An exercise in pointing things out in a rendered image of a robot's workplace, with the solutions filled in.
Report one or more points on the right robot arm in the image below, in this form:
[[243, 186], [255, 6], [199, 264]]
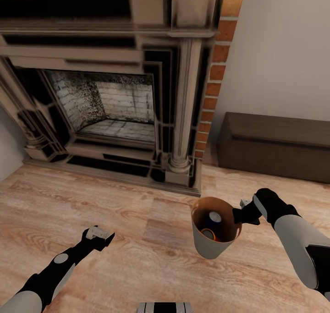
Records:
[[306, 247]]

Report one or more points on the trash can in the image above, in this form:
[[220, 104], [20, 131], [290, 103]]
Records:
[[227, 233]]

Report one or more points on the wood fireplace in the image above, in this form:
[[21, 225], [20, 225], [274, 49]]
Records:
[[111, 89]]

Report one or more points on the cabinet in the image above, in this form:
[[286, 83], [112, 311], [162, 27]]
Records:
[[279, 146]]

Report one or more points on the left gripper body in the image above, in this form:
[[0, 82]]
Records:
[[96, 243]]

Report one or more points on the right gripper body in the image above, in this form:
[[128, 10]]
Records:
[[244, 216]]

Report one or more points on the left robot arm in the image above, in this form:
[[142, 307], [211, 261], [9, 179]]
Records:
[[41, 289]]

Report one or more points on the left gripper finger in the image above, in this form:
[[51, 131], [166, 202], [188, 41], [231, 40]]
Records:
[[108, 240]]

